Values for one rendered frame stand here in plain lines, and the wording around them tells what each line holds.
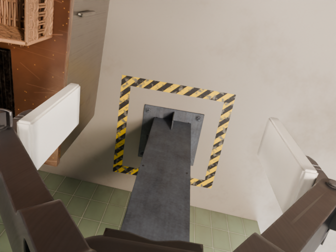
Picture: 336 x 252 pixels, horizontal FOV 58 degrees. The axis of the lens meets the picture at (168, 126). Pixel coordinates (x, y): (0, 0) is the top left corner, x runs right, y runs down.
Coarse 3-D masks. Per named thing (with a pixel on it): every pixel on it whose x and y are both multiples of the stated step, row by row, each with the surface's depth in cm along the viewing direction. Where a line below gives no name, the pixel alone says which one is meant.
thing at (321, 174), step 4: (308, 156) 17; (312, 160) 17; (312, 164) 17; (316, 164) 17; (316, 168) 16; (320, 168) 16; (320, 172) 16; (320, 176) 15; (324, 176) 15; (316, 180) 15; (332, 220) 14; (332, 224) 14; (328, 228) 14; (332, 228) 14
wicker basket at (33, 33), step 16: (0, 0) 87; (16, 0) 87; (32, 0) 76; (48, 0) 85; (0, 16) 89; (16, 16) 89; (32, 16) 77; (48, 16) 87; (0, 32) 81; (16, 32) 84; (32, 32) 80; (48, 32) 89
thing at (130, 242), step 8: (104, 232) 9; (112, 232) 9; (120, 232) 9; (128, 232) 9; (88, 240) 9; (96, 240) 9; (104, 240) 9; (112, 240) 9; (120, 240) 9; (128, 240) 9; (136, 240) 9; (144, 240) 9; (152, 240) 9; (168, 240) 9; (176, 240) 9; (96, 248) 9; (104, 248) 9; (112, 248) 9; (120, 248) 9; (128, 248) 9; (136, 248) 9; (144, 248) 9; (152, 248) 9; (160, 248) 9; (168, 248) 9; (176, 248) 9; (184, 248) 9; (192, 248) 9; (200, 248) 9
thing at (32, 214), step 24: (0, 120) 14; (0, 144) 13; (0, 168) 11; (24, 168) 11; (0, 192) 11; (24, 192) 10; (48, 192) 10; (24, 216) 8; (48, 216) 9; (24, 240) 9; (48, 240) 8; (72, 240) 8
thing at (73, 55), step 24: (72, 0) 88; (96, 0) 113; (72, 24) 94; (96, 24) 120; (24, 48) 94; (48, 48) 93; (72, 48) 100; (96, 48) 129; (24, 72) 97; (48, 72) 96; (72, 72) 105; (96, 72) 138; (24, 96) 100; (48, 96) 100
